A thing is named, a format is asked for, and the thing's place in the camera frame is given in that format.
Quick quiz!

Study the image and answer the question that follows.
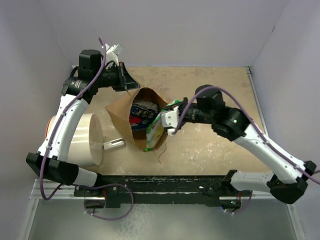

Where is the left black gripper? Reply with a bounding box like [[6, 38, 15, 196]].
[[93, 61, 140, 92]]

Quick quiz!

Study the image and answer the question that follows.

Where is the brown paper bag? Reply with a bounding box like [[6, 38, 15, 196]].
[[105, 87, 168, 152]]

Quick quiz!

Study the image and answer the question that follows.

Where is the blue Kettle chips bag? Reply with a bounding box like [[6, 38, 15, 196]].
[[129, 99, 159, 122]]

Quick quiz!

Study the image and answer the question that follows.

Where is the green Chuba snack bag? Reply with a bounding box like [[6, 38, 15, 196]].
[[145, 100, 176, 152]]

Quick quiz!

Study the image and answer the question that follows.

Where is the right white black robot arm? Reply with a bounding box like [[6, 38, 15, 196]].
[[174, 85, 317, 204]]

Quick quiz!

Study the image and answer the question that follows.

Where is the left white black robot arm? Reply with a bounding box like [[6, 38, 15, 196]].
[[26, 44, 141, 196]]

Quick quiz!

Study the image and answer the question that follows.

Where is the red snack packet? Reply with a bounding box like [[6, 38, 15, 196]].
[[129, 115, 142, 126]]

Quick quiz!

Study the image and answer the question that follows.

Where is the blue snack box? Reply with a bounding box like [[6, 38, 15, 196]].
[[130, 119, 150, 132]]

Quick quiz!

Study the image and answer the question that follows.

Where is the small white rectangular device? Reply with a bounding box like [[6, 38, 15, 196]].
[[103, 138, 126, 151]]

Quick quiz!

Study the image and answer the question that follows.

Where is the white cylindrical bucket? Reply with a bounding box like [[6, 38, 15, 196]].
[[47, 113, 104, 167]]

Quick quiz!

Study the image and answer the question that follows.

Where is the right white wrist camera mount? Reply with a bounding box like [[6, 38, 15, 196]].
[[160, 106, 179, 136]]

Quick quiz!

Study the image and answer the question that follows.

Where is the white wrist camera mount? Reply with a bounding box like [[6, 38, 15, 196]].
[[104, 44, 123, 67], [160, 106, 179, 136]]

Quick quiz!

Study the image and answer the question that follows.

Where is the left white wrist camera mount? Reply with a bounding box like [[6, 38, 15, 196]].
[[104, 44, 123, 67]]

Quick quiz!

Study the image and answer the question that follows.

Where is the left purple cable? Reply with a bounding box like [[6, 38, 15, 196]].
[[38, 36, 135, 221]]

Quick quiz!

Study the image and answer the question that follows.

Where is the purple cable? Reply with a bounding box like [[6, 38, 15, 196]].
[[173, 86, 320, 215], [38, 36, 135, 221]]

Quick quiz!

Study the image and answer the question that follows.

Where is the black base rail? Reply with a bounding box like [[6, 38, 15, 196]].
[[74, 175, 249, 211]]

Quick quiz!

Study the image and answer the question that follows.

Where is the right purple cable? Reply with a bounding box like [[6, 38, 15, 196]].
[[173, 86, 320, 215]]

